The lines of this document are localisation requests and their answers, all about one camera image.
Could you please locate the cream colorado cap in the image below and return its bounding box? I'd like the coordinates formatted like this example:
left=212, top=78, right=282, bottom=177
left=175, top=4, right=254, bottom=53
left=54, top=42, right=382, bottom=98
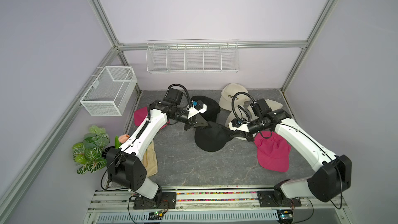
left=219, top=83, right=250, bottom=111
left=225, top=112, right=255, bottom=142

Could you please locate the plain black cap front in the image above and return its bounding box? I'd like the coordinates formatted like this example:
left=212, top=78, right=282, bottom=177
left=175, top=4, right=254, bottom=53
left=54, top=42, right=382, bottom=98
left=191, top=95, right=221, bottom=122

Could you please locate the cream Colorado cap back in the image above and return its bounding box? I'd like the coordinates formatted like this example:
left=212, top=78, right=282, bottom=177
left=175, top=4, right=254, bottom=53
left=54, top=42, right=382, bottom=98
left=219, top=83, right=250, bottom=111

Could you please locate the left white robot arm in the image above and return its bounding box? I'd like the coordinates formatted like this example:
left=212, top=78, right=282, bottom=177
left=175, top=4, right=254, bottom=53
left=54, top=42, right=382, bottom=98
left=106, top=101, right=207, bottom=200

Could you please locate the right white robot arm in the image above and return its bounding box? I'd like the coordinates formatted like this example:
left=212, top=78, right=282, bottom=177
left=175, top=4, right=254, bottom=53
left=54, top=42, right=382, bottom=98
left=228, top=109, right=352, bottom=202

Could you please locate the cream cap right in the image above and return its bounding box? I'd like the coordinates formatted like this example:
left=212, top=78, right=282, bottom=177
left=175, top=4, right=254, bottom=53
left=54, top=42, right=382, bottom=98
left=247, top=99, right=283, bottom=119

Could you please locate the pink cap right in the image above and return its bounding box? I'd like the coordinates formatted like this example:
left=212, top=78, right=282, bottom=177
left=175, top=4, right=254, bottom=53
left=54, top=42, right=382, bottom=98
left=255, top=131, right=292, bottom=173

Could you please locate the pink cap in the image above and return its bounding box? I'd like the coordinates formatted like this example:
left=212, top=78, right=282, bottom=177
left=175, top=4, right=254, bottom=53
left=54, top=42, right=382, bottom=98
left=133, top=106, right=170, bottom=130
left=255, top=131, right=292, bottom=173

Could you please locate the pink cap left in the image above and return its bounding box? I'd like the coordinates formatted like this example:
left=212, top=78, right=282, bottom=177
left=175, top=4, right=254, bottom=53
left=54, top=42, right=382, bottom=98
left=133, top=106, right=170, bottom=130

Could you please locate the beige cap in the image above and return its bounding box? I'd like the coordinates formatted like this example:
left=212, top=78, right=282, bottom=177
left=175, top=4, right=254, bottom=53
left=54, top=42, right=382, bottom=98
left=143, top=141, right=158, bottom=177

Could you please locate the pink artificial tulip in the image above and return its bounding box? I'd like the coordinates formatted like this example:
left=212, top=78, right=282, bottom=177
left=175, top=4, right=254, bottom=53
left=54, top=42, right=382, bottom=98
left=115, top=134, right=130, bottom=149

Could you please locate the green potted plant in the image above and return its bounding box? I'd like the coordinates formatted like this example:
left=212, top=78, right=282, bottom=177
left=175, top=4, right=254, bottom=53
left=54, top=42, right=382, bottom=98
left=72, top=125, right=110, bottom=175

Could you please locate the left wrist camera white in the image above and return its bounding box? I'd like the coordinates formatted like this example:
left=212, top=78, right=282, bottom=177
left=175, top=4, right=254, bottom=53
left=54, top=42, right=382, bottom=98
left=188, top=101, right=207, bottom=119

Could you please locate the left black corrugated cable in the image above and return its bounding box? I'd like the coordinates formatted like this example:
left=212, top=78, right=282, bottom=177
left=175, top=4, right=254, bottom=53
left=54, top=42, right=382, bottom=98
left=167, top=83, right=191, bottom=110

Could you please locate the black corrugated cable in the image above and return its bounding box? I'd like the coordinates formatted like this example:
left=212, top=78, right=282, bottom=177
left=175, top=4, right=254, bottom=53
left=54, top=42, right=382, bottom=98
left=167, top=83, right=191, bottom=110
left=231, top=91, right=257, bottom=123

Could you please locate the right black corrugated cable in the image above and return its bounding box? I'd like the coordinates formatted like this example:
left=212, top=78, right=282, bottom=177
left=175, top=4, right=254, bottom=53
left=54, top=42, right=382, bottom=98
left=231, top=91, right=257, bottom=123

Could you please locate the white wire shelf basket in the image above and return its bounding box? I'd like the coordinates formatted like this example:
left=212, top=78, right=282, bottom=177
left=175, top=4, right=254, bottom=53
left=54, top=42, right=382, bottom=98
left=146, top=39, right=240, bottom=73

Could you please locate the white wire side basket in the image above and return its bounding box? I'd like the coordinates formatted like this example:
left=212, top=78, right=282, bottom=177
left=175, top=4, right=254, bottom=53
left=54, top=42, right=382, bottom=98
left=79, top=66, right=137, bottom=117

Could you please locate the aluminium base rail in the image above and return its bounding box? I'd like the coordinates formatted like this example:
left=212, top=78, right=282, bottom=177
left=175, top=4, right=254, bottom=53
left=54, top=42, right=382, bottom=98
left=83, top=185, right=355, bottom=224

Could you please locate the aluminium frame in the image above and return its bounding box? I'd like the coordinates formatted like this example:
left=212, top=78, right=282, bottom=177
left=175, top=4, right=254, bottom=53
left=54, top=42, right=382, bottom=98
left=1, top=0, right=339, bottom=224

